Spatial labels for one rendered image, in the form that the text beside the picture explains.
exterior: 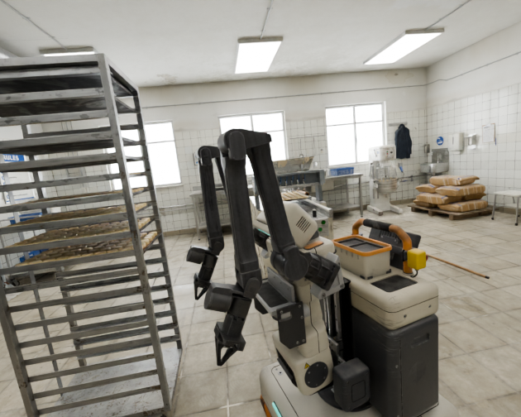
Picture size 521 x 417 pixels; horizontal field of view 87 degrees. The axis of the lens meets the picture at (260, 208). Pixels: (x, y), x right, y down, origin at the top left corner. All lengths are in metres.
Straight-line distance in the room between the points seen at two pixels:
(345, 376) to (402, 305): 0.33
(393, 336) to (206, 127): 5.31
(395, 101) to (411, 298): 6.29
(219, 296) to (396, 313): 0.62
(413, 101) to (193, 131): 4.92
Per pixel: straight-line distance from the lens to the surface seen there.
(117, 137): 1.35
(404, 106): 7.27
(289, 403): 1.45
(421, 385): 1.35
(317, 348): 1.17
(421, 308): 1.18
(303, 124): 6.18
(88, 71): 1.46
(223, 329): 0.83
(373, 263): 1.18
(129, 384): 2.00
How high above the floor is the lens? 1.31
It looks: 9 degrees down
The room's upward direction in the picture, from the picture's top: 6 degrees counter-clockwise
